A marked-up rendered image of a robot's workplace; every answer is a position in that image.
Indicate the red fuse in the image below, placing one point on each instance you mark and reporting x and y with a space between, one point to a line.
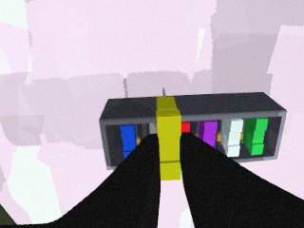
185 126

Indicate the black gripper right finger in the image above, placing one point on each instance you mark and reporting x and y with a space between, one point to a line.
223 194

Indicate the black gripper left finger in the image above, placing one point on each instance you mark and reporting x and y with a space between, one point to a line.
128 198

